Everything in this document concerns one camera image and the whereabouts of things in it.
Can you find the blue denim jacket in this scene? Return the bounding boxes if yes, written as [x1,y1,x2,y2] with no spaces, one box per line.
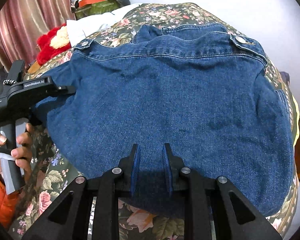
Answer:
[33,24,294,217]

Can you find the orange sleeve forearm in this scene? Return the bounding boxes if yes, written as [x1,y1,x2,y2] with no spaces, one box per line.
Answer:
[0,180,20,229]

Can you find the person's left hand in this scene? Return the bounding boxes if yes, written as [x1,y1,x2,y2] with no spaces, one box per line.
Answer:
[0,123,34,181]

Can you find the red plush toy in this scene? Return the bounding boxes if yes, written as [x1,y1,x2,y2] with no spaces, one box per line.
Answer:
[36,23,71,66]

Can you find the white pillow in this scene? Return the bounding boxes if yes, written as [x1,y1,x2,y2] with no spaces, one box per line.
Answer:
[66,3,141,47]

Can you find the pink striped curtain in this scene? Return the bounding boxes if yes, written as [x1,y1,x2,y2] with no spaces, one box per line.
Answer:
[0,0,74,70]

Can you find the orange box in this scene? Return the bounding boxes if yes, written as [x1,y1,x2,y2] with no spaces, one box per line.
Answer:
[78,0,105,8]

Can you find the green storage bag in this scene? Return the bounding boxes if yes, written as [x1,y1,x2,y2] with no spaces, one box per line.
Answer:
[74,0,119,20]

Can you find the grey cushion at bedside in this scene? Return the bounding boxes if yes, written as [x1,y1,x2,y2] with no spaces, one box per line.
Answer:
[280,72,290,86]

